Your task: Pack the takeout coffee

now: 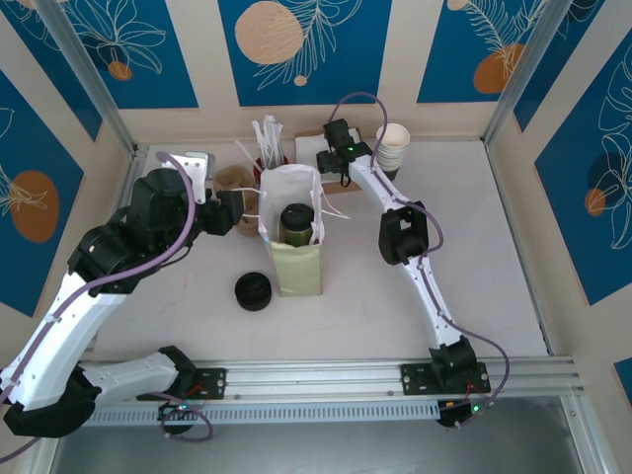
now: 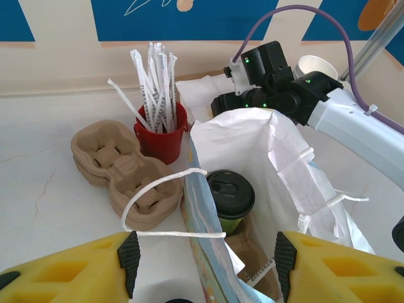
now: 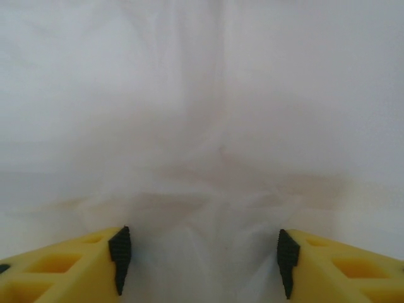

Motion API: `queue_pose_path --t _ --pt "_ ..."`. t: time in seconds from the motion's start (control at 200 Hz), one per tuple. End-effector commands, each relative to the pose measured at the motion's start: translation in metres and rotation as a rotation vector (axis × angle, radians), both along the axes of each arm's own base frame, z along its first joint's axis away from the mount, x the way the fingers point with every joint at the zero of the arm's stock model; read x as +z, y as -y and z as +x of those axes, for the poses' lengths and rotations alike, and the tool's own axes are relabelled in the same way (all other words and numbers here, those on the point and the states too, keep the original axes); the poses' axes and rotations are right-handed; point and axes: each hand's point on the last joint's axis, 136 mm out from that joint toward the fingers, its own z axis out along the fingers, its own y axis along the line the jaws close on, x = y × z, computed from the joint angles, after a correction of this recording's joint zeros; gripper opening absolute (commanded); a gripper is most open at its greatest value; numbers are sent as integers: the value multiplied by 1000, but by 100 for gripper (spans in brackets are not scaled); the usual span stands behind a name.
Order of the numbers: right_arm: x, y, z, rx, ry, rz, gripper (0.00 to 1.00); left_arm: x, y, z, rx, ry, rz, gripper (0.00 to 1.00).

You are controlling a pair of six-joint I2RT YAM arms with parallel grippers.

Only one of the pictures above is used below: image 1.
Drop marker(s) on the cream paper cup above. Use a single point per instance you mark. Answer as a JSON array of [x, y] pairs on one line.
[[392, 135], [392, 161], [392, 167], [392, 155]]

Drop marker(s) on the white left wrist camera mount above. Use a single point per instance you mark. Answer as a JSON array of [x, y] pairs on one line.
[[195, 173]]

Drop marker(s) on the wide aluminium base rail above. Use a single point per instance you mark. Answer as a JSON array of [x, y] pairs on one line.
[[316, 377]]

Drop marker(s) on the small circuit board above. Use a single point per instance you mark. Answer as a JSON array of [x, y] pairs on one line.
[[459, 412], [175, 410]]

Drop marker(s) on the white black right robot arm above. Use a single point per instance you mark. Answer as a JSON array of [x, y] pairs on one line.
[[429, 296]]

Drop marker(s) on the green paper coffee cup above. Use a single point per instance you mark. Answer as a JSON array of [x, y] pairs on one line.
[[296, 237]]

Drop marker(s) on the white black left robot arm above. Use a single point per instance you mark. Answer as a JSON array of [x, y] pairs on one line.
[[74, 316]]

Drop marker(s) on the black round lid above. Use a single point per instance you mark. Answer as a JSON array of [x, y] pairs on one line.
[[253, 291]]

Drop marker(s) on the brown cup sleeve pile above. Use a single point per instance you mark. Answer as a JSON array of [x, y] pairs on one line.
[[228, 178]]

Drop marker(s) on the aluminium frame post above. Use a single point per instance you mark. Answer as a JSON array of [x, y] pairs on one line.
[[523, 59], [84, 74]]

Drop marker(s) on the black plastic cup lid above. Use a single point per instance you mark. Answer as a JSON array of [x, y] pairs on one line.
[[296, 215]]

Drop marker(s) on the green floral paper bag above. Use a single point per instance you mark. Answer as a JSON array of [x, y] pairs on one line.
[[296, 271]]

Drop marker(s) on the white paper wrapped straw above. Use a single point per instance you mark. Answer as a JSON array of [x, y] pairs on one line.
[[259, 143], [248, 154], [270, 140], [279, 145]]

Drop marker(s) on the red straw holder cup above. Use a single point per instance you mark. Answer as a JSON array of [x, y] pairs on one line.
[[286, 160]]

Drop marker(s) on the black printed paper cup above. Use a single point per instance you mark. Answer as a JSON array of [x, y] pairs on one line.
[[392, 174]]

